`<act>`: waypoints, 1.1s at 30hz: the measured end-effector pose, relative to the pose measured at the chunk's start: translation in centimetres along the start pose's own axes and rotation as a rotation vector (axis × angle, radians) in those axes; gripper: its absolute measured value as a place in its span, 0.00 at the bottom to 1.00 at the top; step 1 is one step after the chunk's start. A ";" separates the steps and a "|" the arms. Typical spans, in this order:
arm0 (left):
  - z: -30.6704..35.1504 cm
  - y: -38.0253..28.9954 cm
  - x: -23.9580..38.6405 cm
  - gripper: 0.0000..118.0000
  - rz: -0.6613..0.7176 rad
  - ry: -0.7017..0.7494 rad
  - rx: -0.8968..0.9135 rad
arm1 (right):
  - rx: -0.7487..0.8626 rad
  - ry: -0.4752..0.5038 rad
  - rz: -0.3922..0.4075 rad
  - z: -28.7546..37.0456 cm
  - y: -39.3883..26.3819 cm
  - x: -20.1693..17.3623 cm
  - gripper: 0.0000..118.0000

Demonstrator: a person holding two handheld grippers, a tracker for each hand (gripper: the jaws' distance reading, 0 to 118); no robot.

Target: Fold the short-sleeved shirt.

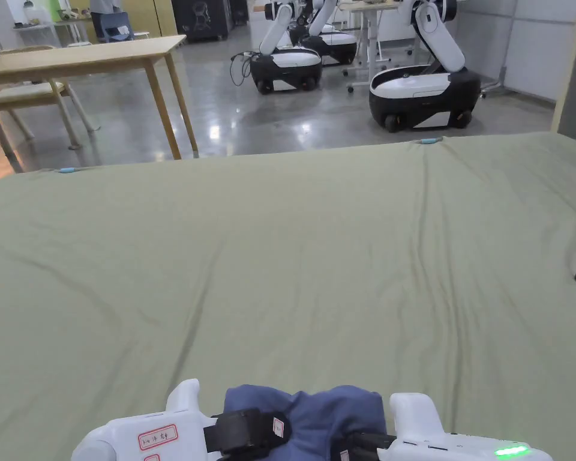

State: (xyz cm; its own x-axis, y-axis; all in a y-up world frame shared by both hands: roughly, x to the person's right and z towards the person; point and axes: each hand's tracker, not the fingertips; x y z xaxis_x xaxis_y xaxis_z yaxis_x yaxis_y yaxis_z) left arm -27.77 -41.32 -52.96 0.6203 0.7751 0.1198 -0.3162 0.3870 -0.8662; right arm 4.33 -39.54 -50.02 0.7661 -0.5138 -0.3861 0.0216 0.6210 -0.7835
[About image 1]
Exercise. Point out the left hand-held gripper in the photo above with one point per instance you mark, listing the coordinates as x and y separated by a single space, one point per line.
125 437

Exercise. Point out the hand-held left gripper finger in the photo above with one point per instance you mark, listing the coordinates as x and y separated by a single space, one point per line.
279 426

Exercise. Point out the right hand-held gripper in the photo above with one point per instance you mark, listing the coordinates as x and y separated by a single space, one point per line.
427 432

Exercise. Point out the dark blue garment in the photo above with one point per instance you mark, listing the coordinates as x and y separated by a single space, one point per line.
317 413

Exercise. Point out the bed with pale green sheet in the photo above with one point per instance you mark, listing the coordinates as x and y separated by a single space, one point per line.
269 269

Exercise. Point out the white and black wheeled robot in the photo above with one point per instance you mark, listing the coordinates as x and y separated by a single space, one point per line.
333 45
422 91
288 62

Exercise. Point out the white desk on castors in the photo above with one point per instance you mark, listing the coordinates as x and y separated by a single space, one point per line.
372 33

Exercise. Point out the black cabinet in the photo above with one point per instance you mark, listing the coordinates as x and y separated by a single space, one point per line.
201 19

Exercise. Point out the light wooden post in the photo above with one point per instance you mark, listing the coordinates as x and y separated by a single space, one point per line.
570 72

